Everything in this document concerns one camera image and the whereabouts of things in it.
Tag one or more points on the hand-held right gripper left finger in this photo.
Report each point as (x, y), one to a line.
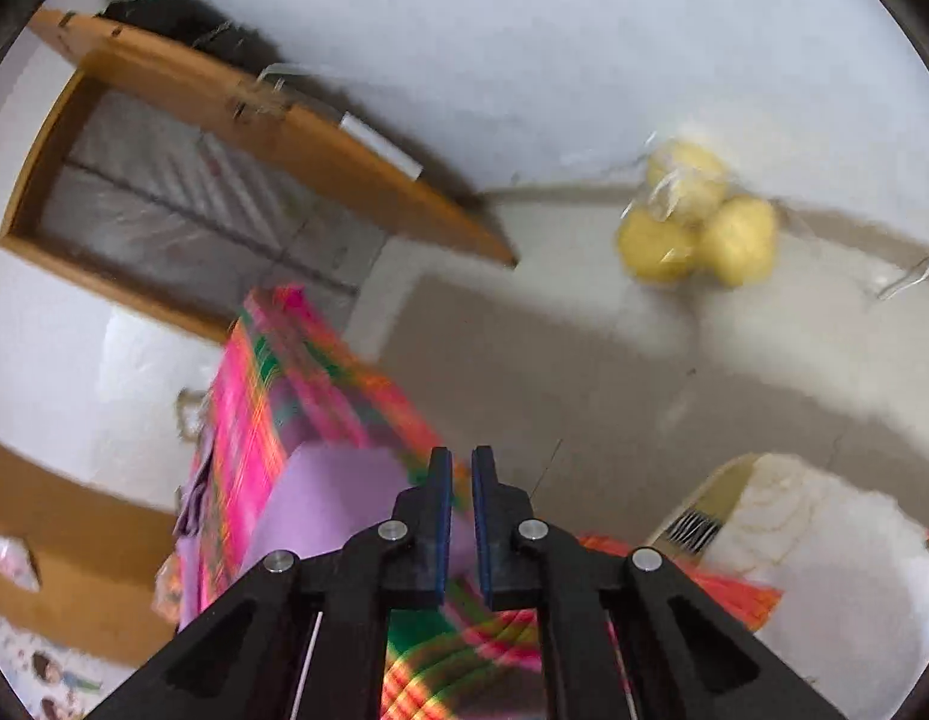
(440, 540)

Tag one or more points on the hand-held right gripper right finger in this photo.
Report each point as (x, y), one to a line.
(481, 540)

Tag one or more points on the purple fleece garment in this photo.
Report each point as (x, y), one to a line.
(322, 495)

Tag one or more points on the cream vented appliance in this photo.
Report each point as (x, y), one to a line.
(697, 499)

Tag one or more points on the pink plaid bedsheet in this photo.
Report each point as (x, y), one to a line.
(262, 390)

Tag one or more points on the yellow round fruit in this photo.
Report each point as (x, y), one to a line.
(738, 240)
(686, 169)
(652, 244)

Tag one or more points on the floral patterned quilt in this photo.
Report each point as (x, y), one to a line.
(824, 555)

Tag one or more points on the wooden wardrobe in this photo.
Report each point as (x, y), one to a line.
(82, 540)

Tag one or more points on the clear bag of yellow fruit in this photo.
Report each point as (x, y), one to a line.
(678, 202)

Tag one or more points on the white paper label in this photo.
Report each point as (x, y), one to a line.
(378, 144)

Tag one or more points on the wooden door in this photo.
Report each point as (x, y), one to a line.
(307, 139)

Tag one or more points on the dark cloth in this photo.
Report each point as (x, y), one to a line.
(187, 19)

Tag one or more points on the cartoon wall sticker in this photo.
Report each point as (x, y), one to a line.
(44, 667)

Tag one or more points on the wooden door frame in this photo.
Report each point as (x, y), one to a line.
(44, 165)

